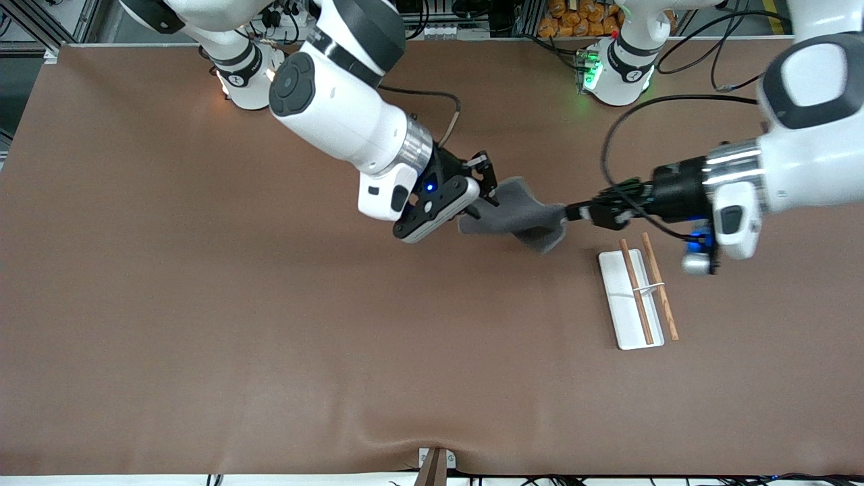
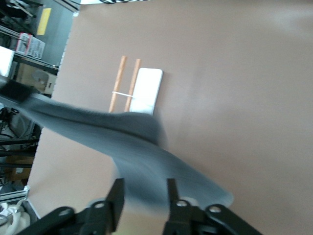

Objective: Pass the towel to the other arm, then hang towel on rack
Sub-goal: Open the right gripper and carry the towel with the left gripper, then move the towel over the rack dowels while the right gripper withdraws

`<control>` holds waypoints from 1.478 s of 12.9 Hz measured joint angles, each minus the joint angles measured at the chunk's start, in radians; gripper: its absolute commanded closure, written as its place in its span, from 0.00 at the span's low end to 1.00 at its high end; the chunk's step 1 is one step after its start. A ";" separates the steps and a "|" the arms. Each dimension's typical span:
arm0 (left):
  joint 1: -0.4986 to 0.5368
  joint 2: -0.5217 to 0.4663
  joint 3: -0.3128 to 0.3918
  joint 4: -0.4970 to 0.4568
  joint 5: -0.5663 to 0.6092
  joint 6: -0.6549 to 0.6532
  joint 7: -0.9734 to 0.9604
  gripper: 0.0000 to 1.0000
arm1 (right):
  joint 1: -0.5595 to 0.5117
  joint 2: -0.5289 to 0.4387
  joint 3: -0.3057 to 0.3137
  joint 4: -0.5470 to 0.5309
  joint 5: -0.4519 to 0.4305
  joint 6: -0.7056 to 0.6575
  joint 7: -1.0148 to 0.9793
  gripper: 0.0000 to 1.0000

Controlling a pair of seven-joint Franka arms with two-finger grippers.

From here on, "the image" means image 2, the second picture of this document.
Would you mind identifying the white rack with wooden rods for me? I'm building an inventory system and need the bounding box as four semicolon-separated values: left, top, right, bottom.
108;55;164;116

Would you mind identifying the aluminium frame profile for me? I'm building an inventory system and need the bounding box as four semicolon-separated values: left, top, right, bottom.
0;185;31;204

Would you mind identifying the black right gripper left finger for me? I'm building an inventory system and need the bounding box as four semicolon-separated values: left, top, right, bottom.
80;178;126;235

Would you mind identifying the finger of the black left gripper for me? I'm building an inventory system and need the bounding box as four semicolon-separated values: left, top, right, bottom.
0;80;38;103

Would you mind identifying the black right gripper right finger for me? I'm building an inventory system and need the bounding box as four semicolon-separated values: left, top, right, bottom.
163;178;199;235

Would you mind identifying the purple and grey towel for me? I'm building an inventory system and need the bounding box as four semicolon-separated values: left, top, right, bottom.
0;94;234;209

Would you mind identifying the white and red device box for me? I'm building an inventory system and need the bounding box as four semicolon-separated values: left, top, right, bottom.
15;32;46;59

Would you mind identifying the white bag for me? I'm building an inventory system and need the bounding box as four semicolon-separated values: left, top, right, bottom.
0;202;31;235

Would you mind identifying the brown cardboard box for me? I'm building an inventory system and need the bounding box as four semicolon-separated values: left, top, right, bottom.
4;156;35;182
14;63;58;95

